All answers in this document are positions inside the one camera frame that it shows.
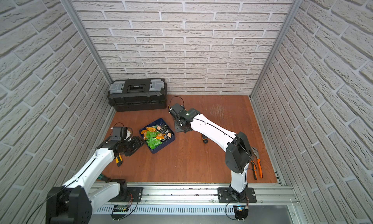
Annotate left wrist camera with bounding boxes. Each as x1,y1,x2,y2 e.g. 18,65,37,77
110,127,128,141

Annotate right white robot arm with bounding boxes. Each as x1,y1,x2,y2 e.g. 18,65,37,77
169,104,253,194

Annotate yellow utility knife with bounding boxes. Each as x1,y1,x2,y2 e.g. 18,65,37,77
115,154,123,167

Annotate left control board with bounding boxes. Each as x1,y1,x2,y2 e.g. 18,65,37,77
111,205,131,221

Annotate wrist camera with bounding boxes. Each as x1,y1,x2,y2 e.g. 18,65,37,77
110,127,128,141
169,103,185,119

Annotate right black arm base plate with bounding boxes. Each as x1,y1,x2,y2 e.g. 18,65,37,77
217,187,257,203

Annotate green handled tool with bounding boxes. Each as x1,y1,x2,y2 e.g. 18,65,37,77
97,174,107,181

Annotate right control board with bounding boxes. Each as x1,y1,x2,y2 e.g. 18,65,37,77
233,206,249,221

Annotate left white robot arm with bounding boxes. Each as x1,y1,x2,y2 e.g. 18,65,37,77
46,136,144,224

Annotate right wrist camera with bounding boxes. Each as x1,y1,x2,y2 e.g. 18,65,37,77
169,103,185,119

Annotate black screwdriver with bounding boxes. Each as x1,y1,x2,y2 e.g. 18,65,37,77
202,134,208,144

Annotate orange handled pliers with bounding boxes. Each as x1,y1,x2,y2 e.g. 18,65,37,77
252,147,263,180

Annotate dark blue storage box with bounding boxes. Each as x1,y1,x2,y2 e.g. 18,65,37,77
139,118,176,154

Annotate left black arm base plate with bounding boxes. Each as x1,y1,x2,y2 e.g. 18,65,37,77
109,187,143,203

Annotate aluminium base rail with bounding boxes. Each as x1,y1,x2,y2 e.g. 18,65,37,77
95,182,300,215

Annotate black plastic toolbox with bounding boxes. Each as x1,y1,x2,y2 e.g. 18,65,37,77
107,78,167,112

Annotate control board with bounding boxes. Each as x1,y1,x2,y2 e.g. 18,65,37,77
233,206,249,221
111,205,131,221

